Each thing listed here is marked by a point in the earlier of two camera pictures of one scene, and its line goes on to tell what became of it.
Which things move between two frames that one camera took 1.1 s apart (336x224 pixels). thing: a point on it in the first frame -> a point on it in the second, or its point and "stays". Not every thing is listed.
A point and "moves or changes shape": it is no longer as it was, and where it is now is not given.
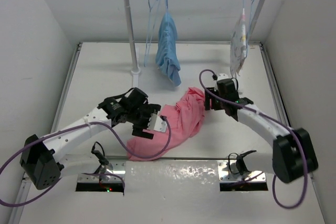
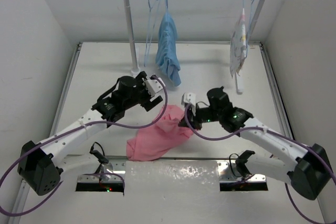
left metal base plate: [117, 165] stays
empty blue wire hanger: [151, 12] stays
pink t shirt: [185, 118] moves or changes shape
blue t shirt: [166, 56] stays
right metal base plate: [228, 172] stays
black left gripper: [149, 109] -> [139, 83]
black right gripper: [214, 106] -> [195, 123]
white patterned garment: [238, 45] stays
